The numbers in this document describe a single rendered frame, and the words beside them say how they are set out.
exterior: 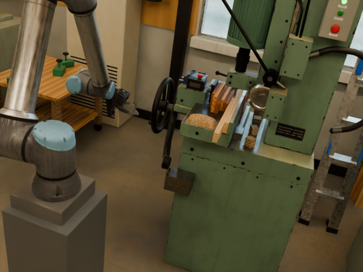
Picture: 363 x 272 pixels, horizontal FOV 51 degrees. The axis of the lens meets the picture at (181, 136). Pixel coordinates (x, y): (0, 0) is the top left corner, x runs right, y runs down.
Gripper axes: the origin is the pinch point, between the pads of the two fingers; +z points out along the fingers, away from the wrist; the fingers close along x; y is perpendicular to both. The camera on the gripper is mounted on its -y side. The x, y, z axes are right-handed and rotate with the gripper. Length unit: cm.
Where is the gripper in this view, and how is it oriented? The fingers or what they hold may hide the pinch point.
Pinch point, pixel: (135, 114)
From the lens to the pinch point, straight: 207.0
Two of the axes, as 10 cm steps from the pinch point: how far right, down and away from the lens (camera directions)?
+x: 2.9, -4.3, 8.6
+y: 4.5, -7.3, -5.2
